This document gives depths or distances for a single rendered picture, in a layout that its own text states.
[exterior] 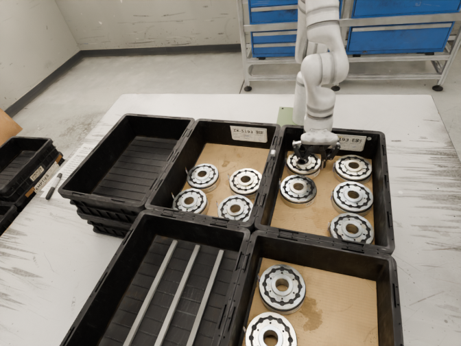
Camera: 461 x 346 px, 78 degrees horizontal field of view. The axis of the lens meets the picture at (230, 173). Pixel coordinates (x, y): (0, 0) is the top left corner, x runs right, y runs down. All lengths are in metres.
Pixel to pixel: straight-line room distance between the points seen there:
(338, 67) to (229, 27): 3.05
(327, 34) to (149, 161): 0.70
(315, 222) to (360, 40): 2.13
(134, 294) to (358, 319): 0.51
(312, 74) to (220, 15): 3.04
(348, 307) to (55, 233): 0.98
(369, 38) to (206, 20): 1.86
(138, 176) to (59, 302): 0.44
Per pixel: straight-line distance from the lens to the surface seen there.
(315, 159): 0.93
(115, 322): 0.79
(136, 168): 1.07
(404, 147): 1.28
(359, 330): 0.72
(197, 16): 3.77
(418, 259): 0.98
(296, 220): 0.81
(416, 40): 2.85
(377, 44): 2.80
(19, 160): 2.13
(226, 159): 0.99
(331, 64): 0.71
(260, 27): 2.68
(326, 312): 0.71
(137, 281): 0.81
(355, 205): 0.83
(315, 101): 0.74
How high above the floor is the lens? 1.50
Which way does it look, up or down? 46 degrees down
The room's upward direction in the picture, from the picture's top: 11 degrees counter-clockwise
